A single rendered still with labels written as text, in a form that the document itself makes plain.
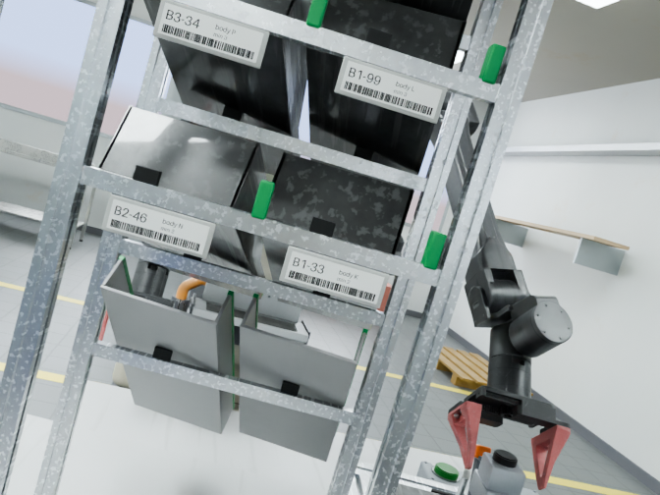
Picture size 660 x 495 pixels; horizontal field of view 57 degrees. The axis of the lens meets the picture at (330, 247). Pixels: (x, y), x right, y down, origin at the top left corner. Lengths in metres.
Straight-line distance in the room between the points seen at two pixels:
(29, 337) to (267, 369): 0.27
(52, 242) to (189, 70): 0.23
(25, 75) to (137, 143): 7.61
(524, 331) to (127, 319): 0.49
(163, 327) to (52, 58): 7.53
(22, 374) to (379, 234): 0.33
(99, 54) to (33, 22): 7.71
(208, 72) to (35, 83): 7.53
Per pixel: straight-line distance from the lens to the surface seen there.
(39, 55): 8.18
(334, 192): 0.57
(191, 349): 0.70
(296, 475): 1.13
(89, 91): 0.53
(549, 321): 0.82
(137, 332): 0.72
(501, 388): 0.84
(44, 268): 0.55
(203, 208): 0.51
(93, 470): 1.00
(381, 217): 0.56
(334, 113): 0.64
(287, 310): 1.37
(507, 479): 0.82
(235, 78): 0.63
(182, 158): 0.57
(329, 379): 0.68
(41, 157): 6.77
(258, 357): 0.69
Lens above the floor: 1.35
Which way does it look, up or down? 5 degrees down
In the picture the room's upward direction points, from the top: 17 degrees clockwise
